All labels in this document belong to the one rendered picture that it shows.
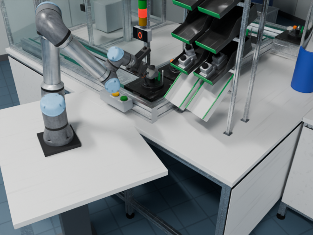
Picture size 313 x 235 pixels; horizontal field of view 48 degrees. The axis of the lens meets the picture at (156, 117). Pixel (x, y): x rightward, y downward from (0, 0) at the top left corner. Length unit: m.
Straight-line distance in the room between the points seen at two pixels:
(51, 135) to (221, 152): 0.85
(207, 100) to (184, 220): 1.06
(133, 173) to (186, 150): 0.31
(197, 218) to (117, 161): 1.05
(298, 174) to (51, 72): 1.60
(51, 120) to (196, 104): 0.73
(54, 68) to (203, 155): 0.84
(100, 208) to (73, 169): 1.00
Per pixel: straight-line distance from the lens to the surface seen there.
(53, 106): 1.75
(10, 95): 4.20
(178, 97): 1.91
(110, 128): 1.96
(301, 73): 2.41
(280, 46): 2.93
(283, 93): 2.41
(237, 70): 1.74
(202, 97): 1.86
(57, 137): 1.83
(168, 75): 2.24
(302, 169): 2.40
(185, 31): 1.80
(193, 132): 1.93
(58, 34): 1.60
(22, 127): 2.08
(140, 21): 2.18
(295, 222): 2.77
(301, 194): 2.52
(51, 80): 1.84
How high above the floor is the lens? 2.01
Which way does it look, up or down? 35 degrees down
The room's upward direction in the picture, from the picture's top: straight up
